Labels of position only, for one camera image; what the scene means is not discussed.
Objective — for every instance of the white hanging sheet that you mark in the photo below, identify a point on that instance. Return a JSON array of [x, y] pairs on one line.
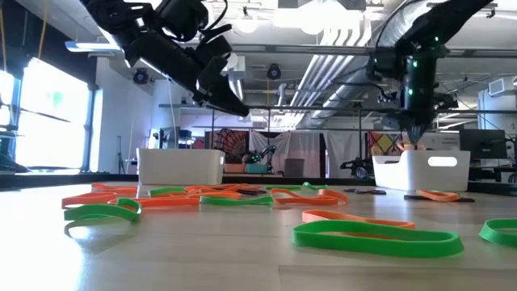
[[303, 149], [343, 149]]

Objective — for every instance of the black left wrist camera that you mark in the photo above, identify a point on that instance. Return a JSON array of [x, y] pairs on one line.
[[182, 18]]

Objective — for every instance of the white sign board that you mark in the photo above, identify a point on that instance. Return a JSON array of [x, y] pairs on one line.
[[440, 141]]

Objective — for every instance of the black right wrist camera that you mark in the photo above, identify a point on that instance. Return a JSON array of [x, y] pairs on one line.
[[385, 66]]

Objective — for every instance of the white plastic basket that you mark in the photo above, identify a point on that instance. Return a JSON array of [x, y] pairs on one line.
[[408, 178], [179, 167]]

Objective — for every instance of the bright window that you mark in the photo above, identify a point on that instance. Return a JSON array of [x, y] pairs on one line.
[[52, 121]]

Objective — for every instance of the black background equipment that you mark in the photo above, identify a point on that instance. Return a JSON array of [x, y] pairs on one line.
[[165, 137]]

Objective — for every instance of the brown box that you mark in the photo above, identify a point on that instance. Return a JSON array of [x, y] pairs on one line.
[[234, 168]]

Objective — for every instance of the colourful tapestry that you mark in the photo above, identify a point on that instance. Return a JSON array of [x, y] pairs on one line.
[[383, 144]]

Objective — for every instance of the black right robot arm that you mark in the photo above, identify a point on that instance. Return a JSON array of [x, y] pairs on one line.
[[444, 20]]

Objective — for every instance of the dark computer monitor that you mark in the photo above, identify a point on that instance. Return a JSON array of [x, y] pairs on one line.
[[482, 143]]

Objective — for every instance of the white ceiling pipes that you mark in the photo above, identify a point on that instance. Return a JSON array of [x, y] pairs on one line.
[[335, 60]]

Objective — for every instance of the ribbed silver ventilation duct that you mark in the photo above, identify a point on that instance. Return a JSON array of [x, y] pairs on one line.
[[363, 81]]

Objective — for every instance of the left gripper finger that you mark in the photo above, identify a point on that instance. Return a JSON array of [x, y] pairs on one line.
[[214, 72], [226, 99]]

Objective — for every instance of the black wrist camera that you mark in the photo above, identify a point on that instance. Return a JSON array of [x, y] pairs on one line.
[[385, 66], [182, 18]]

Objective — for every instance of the green rubber band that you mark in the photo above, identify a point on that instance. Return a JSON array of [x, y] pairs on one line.
[[440, 190], [282, 188], [315, 186], [165, 191], [484, 233], [236, 201], [363, 248], [101, 211]]

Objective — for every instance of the round ceiling lamp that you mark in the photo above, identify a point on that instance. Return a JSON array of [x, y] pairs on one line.
[[247, 22]]

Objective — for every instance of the black background robot arm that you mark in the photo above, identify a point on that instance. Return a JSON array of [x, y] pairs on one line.
[[262, 155]]

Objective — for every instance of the dark background desk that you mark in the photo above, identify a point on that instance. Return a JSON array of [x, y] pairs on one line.
[[493, 174]]

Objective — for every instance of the white ceiling unit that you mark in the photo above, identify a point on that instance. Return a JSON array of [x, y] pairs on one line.
[[238, 66]]

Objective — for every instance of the white wall unit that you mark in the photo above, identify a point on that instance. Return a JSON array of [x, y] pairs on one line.
[[501, 87]]

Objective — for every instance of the thin black tripod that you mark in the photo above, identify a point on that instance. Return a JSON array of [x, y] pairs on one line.
[[120, 157]]

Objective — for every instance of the black background robot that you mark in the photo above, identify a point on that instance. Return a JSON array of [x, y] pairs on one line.
[[355, 165]]

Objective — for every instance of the black background metal frame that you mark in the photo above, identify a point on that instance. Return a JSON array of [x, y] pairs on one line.
[[323, 109]]

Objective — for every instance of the black ceiling spotlight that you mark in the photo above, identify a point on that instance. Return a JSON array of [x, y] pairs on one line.
[[274, 72], [140, 76]]

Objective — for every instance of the red black tapestry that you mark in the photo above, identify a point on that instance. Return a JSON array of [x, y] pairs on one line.
[[232, 145]]

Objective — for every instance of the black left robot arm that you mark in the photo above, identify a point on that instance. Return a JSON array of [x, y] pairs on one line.
[[109, 12]]

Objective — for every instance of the grey overhead frame bar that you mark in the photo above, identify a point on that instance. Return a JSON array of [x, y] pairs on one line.
[[303, 49]]

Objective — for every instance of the black rubber band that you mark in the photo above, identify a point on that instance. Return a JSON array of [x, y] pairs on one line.
[[371, 192], [412, 197], [252, 192]]

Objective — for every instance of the black silhouetted equipment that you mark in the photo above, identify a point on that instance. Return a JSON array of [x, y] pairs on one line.
[[10, 159]]

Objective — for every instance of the teal box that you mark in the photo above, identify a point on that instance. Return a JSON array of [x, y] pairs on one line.
[[256, 169]]

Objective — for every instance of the grey chair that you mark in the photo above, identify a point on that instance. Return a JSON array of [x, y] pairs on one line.
[[294, 167]]

